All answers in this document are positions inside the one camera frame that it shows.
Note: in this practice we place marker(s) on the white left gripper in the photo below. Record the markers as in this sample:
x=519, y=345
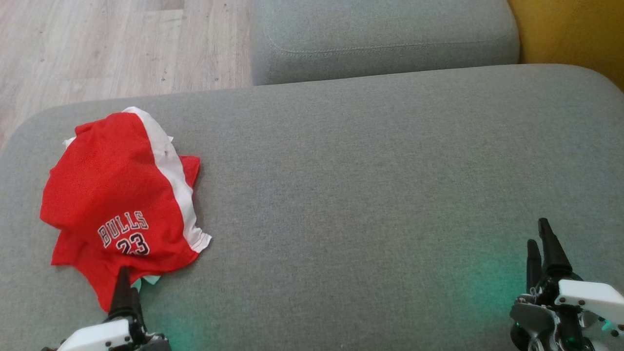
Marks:
x=97, y=339

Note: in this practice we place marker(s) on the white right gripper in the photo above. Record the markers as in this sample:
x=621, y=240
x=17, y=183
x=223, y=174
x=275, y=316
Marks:
x=585, y=297

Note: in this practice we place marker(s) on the large grey sofa seat cushion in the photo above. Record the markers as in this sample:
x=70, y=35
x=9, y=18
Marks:
x=365, y=195

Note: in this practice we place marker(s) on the red Bulls shorts white stripe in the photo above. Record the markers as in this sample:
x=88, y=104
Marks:
x=107, y=175

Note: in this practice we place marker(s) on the wide yellow sofa backrest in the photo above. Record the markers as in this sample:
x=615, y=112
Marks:
x=575, y=34

